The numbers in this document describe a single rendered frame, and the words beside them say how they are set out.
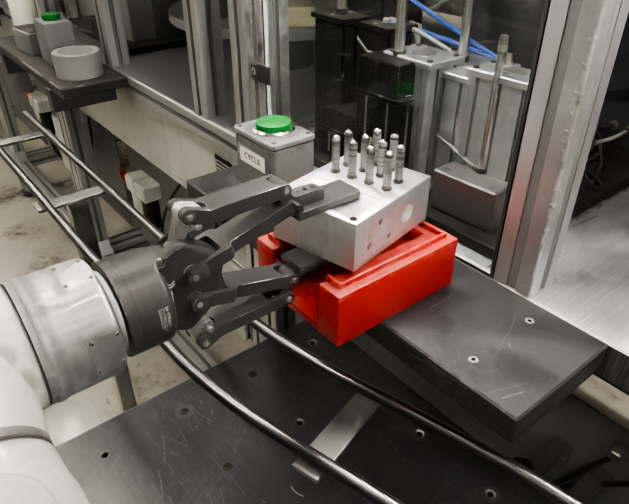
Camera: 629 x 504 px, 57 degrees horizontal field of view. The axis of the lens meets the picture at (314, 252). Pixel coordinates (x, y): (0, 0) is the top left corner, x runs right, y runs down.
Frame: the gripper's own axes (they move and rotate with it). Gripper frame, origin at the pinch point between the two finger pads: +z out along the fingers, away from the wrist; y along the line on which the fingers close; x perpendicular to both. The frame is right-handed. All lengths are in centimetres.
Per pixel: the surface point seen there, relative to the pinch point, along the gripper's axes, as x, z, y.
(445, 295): -7.2, 10.2, -8.6
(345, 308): -6.2, -2.5, -4.6
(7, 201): 238, 8, -99
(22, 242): 196, 3, -99
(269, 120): 16.0, 5.4, 4.1
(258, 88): 34.6, 16.3, 1.1
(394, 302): -6.2, 3.8, -7.0
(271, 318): 34, 17, -42
